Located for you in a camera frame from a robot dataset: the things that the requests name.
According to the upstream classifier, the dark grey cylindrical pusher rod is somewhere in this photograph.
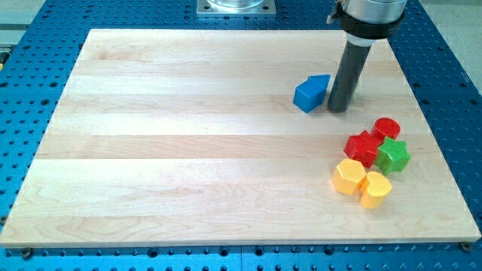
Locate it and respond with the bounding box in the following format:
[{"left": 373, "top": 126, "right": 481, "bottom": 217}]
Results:
[{"left": 327, "top": 41, "right": 371, "bottom": 113}]

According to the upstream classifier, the yellow hexagon block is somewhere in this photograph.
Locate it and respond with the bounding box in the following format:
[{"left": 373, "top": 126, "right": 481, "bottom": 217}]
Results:
[{"left": 331, "top": 158, "right": 367, "bottom": 195}]

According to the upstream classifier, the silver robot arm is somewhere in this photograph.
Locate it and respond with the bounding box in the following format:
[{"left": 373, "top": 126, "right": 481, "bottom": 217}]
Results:
[{"left": 326, "top": 0, "right": 407, "bottom": 113}]

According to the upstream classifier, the green star block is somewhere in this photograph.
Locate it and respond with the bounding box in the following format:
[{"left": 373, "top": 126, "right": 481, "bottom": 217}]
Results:
[{"left": 374, "top": 137, "right": 411, "bottom": 175}]

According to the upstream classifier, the light wooden board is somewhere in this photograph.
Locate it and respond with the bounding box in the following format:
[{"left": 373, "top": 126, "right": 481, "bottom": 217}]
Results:
[{"left": 1, "top": 29, "right": 480, "bottom": 248}]

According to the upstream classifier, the red star block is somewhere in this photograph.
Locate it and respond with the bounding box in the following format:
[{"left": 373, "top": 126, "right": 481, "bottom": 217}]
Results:
[{"left": 343, "top": 130, "right": 382, "bottom": 169}]

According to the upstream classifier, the yellow heart block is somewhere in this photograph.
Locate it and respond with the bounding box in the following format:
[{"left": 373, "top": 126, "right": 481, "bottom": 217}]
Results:
[{"left": 360, "top": 172, "right": 392, "bottom": 209}]

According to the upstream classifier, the blue arrow-shaped block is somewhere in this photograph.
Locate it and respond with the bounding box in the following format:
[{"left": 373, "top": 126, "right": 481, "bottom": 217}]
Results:
[{"left": 293, "top": 75, "right": 331, "bottom": 114}]

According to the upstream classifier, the right board clamp screw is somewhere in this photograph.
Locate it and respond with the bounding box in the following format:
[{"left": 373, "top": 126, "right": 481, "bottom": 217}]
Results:
[{"left": 459, "top": 242, "right": 473, "bottom": 251}]

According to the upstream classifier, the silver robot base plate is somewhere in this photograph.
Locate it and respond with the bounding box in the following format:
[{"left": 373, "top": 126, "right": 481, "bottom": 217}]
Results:
[{"left": 197, "top": 0, "right": 276, "bottom": 16}]

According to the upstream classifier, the board clamp screw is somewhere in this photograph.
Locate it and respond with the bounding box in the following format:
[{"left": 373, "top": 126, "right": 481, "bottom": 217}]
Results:
[
  {"left": 459, "top": 242, "right": 473, "bottom": 251},
  {"left": 20, "top": 248, "right": 33, "bottom": 260}
]

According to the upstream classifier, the blue perforated table plate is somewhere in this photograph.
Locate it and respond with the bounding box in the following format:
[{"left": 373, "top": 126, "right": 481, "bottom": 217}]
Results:
[{"left": 1, "top": 1, "right": 481, "bottom": 270}]

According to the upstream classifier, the red circle block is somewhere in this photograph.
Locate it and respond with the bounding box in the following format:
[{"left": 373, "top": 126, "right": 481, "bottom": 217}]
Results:
[{"left": 371, "top": 117, "right": 401, "bottom": 140}]

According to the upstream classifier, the left board clamp screw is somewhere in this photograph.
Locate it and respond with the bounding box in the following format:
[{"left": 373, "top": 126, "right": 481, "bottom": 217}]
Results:
[{"left": 20, "top": 248, "right": 33, "bottom": 260}]

